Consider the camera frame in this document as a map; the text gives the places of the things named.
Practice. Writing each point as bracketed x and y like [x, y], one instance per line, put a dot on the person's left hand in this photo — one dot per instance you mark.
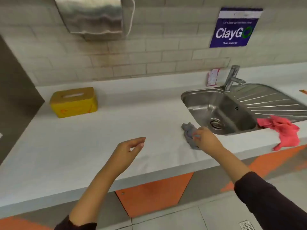
[122, 154]

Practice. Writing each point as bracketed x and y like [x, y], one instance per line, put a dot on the person's right hand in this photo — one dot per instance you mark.
[207, 140]

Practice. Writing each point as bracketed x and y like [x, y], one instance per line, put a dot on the grey cloth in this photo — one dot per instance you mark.
[188, 131]

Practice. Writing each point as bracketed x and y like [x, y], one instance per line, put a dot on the yellow box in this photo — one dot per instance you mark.
[74, 107]

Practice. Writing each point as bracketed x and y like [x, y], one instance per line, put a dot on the person's right forearm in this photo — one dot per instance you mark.
[236, 166]

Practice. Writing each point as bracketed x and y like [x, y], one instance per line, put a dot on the person's left forearm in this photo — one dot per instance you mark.
[91, 201]

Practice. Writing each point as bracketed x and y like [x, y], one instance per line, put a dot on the white countertop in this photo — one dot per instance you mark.
[120, 126]

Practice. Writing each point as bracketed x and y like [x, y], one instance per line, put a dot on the pink cloth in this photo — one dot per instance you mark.
[283, 129]

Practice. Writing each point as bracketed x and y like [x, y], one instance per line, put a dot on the stainless steel sink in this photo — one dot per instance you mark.
[206, 110]

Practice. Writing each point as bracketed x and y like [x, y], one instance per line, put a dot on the orange cabinet panel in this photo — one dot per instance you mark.
[153, 194]
[271, 162]

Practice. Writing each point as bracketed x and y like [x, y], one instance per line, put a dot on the pink and white sachet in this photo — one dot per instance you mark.
[212, 77]

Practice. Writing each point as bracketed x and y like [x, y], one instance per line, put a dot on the chrome faucet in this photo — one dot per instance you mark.
[231, 76]

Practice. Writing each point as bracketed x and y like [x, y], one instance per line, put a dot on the metal floor drain grate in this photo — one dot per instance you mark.
[246, 225]

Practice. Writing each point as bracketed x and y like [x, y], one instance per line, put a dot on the brown cabinet side panel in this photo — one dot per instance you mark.
[14, 93]

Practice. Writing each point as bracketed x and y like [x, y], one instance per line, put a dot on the blue wall sign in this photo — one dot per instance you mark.
[230, 33]

